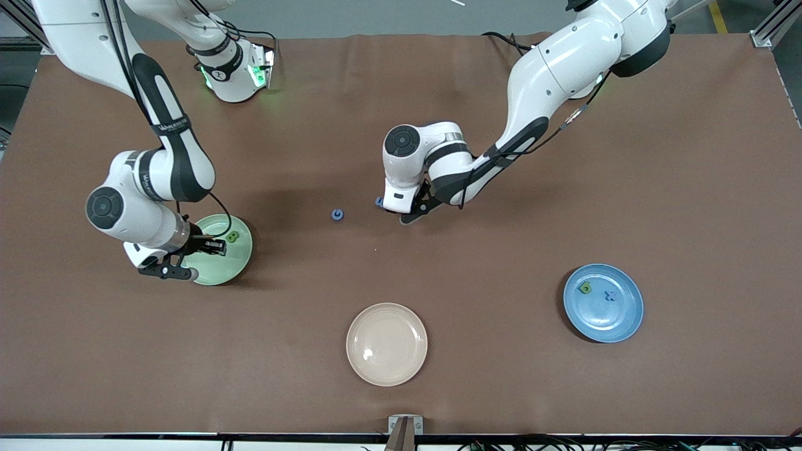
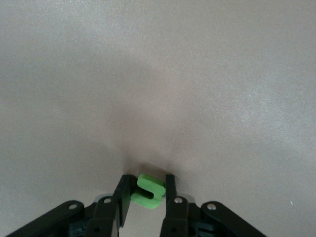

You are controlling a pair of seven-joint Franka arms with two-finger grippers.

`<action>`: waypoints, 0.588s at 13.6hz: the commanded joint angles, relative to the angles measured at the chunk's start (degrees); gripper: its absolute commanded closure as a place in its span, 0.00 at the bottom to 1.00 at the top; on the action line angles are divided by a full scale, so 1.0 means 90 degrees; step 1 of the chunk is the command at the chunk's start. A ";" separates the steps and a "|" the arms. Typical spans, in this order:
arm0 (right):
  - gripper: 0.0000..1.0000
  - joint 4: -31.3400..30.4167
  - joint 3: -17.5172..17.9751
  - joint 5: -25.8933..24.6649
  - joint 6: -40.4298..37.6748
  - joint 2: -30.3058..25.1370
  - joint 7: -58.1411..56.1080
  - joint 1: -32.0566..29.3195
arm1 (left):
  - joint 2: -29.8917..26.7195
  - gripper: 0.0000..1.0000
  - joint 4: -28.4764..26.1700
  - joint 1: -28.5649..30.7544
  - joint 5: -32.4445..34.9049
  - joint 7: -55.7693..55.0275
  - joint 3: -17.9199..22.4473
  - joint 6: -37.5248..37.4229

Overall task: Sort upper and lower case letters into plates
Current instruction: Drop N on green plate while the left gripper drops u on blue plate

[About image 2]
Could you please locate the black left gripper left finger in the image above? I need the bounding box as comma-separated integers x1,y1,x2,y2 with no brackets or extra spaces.
4,174,131,237

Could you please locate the green letter u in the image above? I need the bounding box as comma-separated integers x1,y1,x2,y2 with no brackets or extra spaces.
130,173,165,210

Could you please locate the brown table mat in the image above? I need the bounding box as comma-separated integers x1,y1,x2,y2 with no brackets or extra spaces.
0,0,316,237

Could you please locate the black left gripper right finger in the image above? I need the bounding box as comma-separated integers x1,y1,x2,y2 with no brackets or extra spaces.
160,174,267,237

